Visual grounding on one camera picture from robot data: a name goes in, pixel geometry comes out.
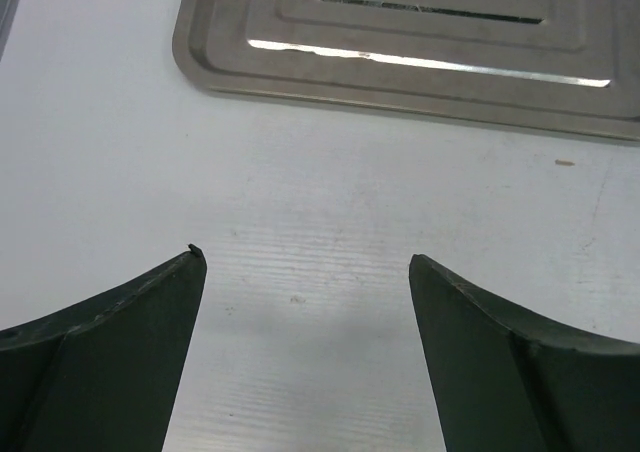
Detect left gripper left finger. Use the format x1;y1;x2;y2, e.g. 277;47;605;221
1;246;207;451

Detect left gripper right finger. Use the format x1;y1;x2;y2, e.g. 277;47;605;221
409;255;639;451

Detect steel tray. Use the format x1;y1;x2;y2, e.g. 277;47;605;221
172;0;639;140

